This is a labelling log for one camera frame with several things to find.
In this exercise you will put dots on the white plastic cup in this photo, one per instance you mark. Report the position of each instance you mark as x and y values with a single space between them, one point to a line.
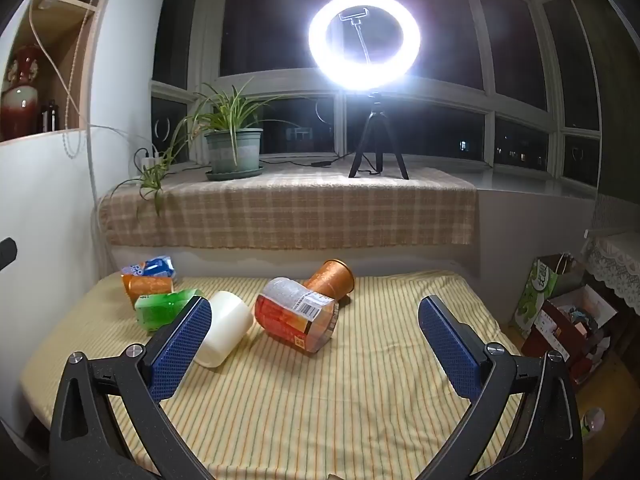
225 327

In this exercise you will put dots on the blue snack packet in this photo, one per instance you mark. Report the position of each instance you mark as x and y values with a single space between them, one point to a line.
155 266

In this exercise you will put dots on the beige checked cloth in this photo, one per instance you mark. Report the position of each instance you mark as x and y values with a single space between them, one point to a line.
300 210

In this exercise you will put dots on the small clear bottle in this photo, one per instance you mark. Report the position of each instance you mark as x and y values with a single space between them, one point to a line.
592 420

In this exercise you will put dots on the clear plastic cup orange label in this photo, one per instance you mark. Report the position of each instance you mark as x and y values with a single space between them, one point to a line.
295 317

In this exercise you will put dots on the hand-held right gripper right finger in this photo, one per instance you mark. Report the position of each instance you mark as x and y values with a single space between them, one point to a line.
452 342

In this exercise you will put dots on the orange paper cup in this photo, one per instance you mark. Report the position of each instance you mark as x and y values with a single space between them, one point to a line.
330 276

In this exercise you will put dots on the yellow striped tablecloth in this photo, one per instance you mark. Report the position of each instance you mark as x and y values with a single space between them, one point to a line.
320 400

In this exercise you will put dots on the green paper bag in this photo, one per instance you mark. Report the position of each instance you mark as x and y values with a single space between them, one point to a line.
537 295

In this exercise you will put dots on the wooden shelf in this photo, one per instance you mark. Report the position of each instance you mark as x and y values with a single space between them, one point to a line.
47 67

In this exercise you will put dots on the white lace cloth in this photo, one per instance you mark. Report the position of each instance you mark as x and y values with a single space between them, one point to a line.
617 265

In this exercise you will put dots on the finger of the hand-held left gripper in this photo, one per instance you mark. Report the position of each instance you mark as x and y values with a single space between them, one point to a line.
7 252

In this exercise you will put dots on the white power strip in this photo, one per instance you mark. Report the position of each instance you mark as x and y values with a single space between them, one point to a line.
149 159

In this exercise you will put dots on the green plastic bottle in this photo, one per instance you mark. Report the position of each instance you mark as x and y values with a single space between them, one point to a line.
160 307

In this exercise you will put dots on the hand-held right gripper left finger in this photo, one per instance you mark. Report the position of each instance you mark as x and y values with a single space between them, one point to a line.
177 342

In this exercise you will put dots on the spider plant in green pot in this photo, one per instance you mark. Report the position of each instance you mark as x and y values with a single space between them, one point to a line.
232 147

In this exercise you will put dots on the dark bottle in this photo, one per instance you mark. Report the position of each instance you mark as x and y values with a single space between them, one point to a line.
50 116

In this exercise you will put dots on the orange drink can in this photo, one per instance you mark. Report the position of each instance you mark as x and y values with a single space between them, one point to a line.
147 286

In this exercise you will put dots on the red cardboard box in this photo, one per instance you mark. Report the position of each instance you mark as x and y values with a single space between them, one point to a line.
565 332

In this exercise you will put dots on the red ceramic vase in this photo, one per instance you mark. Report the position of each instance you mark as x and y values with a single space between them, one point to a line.
21 92

